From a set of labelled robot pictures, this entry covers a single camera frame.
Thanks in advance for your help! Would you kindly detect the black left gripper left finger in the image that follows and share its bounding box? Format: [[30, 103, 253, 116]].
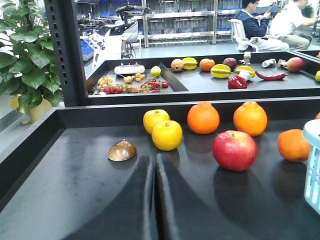
[[65, 155, 155, 240]]

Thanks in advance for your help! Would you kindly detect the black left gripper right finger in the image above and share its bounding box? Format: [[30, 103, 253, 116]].
[[155, 153, 259, 240]]

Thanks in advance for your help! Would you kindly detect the light blue plastic basket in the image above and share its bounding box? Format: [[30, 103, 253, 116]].
[[302, 119, 320, 214]]

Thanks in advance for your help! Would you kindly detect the brown mushroom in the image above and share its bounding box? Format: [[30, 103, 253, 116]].
[[108, 139, 137, 162]]

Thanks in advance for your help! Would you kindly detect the yellow apple front left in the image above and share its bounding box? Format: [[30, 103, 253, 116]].
[[151, 120, 183, 151]]

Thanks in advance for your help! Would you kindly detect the yellow apple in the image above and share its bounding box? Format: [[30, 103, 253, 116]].
[[151, 120, 183, 151], [143, 109, 170, 135]]

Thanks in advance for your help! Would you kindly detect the red apple left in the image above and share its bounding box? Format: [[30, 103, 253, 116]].
[[212, 130, 258, 172]]

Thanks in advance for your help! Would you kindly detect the front left black tray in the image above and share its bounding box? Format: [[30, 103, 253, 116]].
[[0, 97, 320, 240]]

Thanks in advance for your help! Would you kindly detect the black tray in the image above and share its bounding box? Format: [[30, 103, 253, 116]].
[[86, 50, 320, 106], [0, 97, 320, 240]]

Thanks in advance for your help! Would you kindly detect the orange rear left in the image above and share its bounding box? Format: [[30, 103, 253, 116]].
[[187, 101, 220, 135]]

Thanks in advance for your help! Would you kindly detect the yellow apple rear left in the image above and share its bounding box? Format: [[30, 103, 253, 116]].
[[143, 109, 170, 135]]

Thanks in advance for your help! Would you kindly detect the orange with knob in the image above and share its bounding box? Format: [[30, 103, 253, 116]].
[[233, 101, 268, 137]]

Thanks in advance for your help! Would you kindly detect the small orange centre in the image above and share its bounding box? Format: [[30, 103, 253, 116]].
[[277, 129, 311, 162]]

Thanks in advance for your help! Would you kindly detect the cherry tomato vine red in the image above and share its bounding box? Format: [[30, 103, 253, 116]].
[[94, 76, 170, 95]]

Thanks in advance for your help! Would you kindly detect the orange cherry tomato vine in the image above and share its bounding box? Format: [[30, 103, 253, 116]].
[[94, 73, 146, 95]]

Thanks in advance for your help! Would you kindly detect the red bell pepper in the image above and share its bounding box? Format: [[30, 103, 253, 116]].
[[227, 74, 248, 90]]

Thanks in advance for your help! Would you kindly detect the small yellow lemon rear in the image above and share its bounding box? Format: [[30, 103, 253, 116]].
[[150, 66, 162, 76]]

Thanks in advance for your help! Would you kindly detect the white electronic scale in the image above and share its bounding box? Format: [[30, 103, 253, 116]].
[[114, 63, 145, 75]]

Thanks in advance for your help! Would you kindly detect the yellow starfruit left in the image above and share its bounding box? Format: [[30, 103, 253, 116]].
[[210, 63, 232, 79]]

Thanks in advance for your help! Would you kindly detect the yellow starfruit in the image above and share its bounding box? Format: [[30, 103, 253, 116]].
[[182, 57, 198, 70], [210, 63, 232, 79], [234, 65, 256, 78]]

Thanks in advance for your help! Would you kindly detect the yellow starfruit rear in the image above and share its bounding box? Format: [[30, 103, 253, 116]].
[[182, 57, 198, 70]]

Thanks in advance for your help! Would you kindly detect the persimmon orange fruit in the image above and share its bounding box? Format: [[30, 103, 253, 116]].
[[199, 58, 216, 72]]

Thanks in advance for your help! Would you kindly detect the white garlic bulb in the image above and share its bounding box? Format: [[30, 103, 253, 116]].
[[238, 69, 254, 81]]

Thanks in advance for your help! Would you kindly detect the yellow starfruit right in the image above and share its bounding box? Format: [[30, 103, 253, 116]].
[[234, 65, 256, 78]]

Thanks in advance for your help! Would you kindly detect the dark purple fruit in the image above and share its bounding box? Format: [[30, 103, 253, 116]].
[[222, 57, 237, 71]]

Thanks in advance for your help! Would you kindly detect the rear left black tray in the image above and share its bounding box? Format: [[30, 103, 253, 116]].
[[86, 50, 320, 106]]

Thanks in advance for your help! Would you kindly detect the red chili pepper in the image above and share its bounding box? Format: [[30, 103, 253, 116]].
[[255, 71, 287, 81]]

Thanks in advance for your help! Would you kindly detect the green potted plant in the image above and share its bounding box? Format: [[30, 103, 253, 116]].
[[0, 0, 63, 123]]

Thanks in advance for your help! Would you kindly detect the white office chair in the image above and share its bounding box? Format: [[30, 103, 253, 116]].
[[229, 18, 260, 52]]

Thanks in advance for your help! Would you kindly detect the red apple rear tray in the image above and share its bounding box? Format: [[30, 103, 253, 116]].
[[287, 57, 305, 73]]

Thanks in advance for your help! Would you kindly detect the metal storage shelving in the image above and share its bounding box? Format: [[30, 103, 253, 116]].
[[141, 0, 242, 48]]

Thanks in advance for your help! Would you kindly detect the small green yellow fruit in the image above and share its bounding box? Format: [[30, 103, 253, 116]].
[[315, 70, 320, 83]]

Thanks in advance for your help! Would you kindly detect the seated person dark jacket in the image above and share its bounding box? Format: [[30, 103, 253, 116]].
[[235, 0, 290, 52]]

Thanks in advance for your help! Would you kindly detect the seated person white shirt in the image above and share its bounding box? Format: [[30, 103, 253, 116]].
[[269, 0, 320, 50]]

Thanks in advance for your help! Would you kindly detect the black rack post left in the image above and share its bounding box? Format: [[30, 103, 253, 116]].
[[44, 0, 88, 107]]

